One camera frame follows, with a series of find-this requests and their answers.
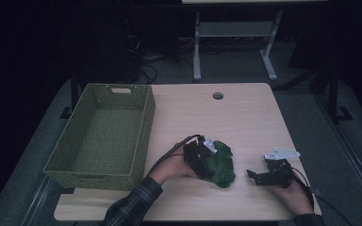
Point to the person's right hand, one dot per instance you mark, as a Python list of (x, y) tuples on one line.
[(293, 197)]

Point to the white metal table frame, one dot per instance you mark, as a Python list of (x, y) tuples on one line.
[(232, 29)]

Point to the aluminium floor rail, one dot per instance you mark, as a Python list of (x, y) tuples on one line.
[(36, 201), (352, 163)]

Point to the green woven basket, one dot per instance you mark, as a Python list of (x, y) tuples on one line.
[(103, 141)]

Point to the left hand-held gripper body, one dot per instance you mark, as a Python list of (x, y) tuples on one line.
[(198, 153)]

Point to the person's left hand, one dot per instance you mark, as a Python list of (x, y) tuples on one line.
[(172, 166)]

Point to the green fleece pet garment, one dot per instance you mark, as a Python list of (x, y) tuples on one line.
[(221, 166)]

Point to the black metal stand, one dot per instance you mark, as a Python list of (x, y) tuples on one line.
[(333, 94), (74, 94)]

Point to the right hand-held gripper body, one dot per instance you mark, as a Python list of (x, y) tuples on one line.
[(278, 171)]

